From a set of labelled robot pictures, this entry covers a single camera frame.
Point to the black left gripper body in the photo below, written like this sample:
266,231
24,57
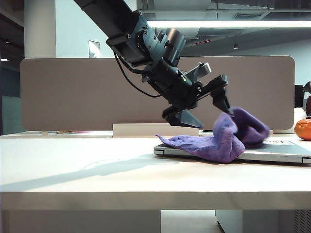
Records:
175,85

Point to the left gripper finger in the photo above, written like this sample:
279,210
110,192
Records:
184,119
222,100

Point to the purple microfibre rag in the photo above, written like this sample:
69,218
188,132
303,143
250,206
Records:
226,145

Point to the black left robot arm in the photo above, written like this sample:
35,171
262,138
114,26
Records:
126,31

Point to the silver closed laptop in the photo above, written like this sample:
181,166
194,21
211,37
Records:
279,154

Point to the white sticker with red writing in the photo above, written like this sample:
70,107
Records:
281,142

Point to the black computer monitor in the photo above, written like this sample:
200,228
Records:
298,97

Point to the dark red vase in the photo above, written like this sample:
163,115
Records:
308,104

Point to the orange mandarin fruit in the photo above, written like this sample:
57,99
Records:
303,129

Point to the beige fabric desk divider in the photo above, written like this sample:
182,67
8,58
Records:
73,97

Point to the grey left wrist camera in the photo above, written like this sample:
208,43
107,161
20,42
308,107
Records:
202,70

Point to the framed wall notice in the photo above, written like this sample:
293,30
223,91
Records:
94,49

